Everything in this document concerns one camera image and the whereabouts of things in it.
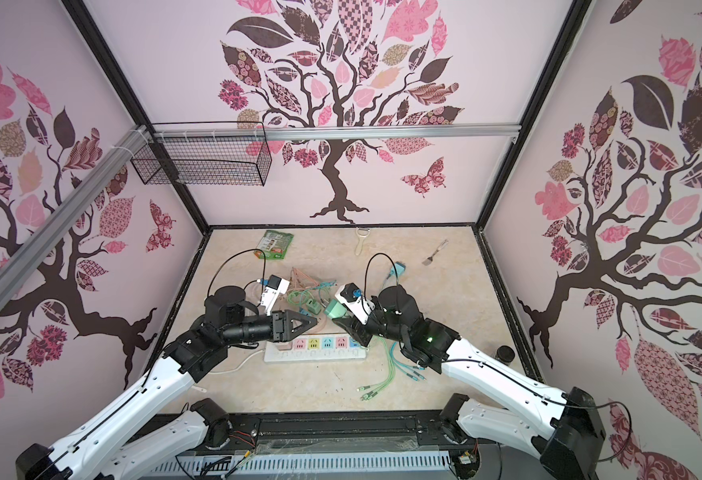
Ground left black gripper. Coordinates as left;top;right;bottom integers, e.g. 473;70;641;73
224;310;318;346

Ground light green charger plug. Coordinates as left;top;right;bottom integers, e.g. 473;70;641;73
302;299;323;316

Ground light green usb cable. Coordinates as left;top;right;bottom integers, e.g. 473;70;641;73
284;267;338;307

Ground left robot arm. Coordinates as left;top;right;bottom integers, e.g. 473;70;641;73
15;286;317;479

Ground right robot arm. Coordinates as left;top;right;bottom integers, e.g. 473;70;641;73
335;283;606;479

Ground teal charger plug far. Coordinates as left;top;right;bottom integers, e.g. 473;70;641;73
386;262;406;283

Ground white multicolour power strip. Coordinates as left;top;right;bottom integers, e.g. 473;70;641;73
264;333;367;363

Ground green snack packet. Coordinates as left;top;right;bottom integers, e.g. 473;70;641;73
254;230;294;260

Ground cream vegetable peeler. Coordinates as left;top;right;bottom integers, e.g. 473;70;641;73
355;227;371;256

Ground metal fork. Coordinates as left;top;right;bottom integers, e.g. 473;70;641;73
422;239;449;266

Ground glass jar black lid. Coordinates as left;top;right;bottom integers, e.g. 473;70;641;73
494;345;516;365

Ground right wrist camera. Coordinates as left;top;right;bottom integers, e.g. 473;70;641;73
335;283;374;325

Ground tangled charging cables bundle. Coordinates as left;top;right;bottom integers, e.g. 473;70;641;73
356;339;430;402

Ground black front base frame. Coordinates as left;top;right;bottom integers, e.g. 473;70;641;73
86;407;598;480

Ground white vented cable duct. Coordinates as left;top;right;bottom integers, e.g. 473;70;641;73
143;451;453;479

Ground black wire basket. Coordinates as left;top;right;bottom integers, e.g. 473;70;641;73
131;120;272;187

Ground back aluminium rail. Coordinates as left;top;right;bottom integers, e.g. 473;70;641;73
153;123;521;141

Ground aluminium rail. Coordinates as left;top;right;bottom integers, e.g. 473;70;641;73
153;123;521;141
0;125;150;311

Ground left aluminium rail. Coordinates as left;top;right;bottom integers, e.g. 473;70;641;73
0;125;150;311

